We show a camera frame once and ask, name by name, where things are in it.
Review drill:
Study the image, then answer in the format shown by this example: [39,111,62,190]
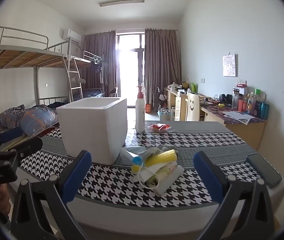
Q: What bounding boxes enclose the printed paper sheets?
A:
[223,111,255,125]

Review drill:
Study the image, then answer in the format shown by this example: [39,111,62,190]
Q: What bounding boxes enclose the cartoon wall poster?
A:
[222,54,238,77]

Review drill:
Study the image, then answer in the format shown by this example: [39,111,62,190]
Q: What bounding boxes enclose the black headphones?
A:
[219,94,232,105]

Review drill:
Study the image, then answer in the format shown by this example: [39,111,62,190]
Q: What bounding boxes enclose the dark blue folded quilt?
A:
[82,88,105,98]

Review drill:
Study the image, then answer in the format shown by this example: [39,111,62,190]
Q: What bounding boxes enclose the white air conditioner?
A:
[62,29,81,43]

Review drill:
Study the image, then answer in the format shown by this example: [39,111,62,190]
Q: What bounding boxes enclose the wooden chair smiley face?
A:
[185,92,202,122]

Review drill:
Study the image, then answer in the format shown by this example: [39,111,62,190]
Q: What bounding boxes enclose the glass balcony door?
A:
[115,32,146,108]

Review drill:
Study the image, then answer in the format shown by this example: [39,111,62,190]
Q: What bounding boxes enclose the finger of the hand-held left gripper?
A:
[14,137,43,161]
[0,127,24,153]

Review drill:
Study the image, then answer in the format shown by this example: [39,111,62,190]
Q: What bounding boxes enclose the white foam box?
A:
[56,97,128,165]

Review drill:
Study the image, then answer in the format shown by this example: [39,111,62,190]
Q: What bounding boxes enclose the black trolley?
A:
[153,87,167,105]

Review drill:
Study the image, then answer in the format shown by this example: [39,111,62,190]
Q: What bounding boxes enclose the grey patterned bedding bundle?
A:
[0,104,26,130]

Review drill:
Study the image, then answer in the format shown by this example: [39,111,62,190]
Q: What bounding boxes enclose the red snack packet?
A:
[148,123,170,133]

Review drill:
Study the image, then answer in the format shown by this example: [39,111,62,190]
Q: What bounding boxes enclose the blue and white sock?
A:
[121,149,143,167]

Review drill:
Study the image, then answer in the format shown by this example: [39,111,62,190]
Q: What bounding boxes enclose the blue orange bedding bundle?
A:
[20,105,58,137]

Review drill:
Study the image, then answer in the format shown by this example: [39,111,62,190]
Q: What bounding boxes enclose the white bucket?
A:
[158,109,171,121]

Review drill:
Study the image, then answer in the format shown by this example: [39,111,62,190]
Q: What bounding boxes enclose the grey metal bunk bed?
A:
[75,51,107,99]
[0,26,82,140]

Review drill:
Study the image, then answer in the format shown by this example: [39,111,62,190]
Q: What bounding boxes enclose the houndstooth table cloth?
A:
[19,121,284,208]

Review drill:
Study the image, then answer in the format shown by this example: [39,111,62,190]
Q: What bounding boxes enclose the ceiling tube light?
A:
[99,0,145,7]

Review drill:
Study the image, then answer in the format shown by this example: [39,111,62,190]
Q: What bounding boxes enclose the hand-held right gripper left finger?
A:
[10,150,92,240]

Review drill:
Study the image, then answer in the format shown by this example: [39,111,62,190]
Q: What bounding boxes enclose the row of toiletry bottles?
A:
[232,84,270,120]

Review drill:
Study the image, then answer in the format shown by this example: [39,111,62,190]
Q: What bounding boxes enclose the dark bedding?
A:
[48,101,66,109]

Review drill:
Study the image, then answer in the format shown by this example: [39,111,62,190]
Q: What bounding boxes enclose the grey metal bed ladder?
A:
[65,56,83,103]

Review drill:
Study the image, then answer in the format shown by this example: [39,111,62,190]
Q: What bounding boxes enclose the person's left hand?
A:
[0,182,13,216]

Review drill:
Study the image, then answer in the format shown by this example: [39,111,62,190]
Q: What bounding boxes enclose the wooden desk patterned cover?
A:
[199,100,267,152]

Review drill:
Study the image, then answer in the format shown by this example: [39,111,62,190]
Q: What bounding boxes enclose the white lotion bottle red pump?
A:
[135,83,146,133]

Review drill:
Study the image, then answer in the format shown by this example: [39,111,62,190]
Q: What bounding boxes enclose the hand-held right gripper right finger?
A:
[193,151,275,240]

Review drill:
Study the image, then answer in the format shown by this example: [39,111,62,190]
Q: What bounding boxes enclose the yellow foam net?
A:
[144,149,178,167]

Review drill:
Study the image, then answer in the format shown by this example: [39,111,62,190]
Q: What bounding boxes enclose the brown curtain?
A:
[82,31,117,98]
[144,28,182,105]

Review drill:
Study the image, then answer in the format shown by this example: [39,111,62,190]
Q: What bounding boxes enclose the wooden desk with drawers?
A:
[164,87,190,121]

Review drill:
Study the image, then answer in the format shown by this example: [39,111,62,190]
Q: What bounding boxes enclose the dark smartphone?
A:
[246,153,282,188]

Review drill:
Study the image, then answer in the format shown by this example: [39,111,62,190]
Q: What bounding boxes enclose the hanging dark clothes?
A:
[90,60,107,85]

